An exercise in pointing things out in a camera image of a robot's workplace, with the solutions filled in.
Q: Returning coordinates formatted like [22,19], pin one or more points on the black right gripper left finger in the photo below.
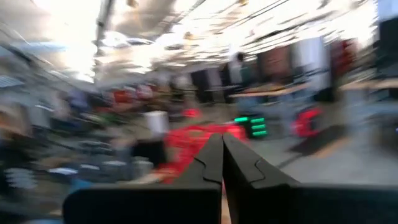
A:
[140,207]

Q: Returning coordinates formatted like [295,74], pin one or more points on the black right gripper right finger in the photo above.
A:
[311,205]

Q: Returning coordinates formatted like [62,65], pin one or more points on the red artificial flower bunch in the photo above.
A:
[186,143]

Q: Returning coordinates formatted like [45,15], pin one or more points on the black device with green lights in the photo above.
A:
[256,127]

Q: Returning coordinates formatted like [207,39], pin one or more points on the wooden workstation table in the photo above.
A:
[267,91]

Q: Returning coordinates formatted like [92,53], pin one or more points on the person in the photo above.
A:
[237,70]

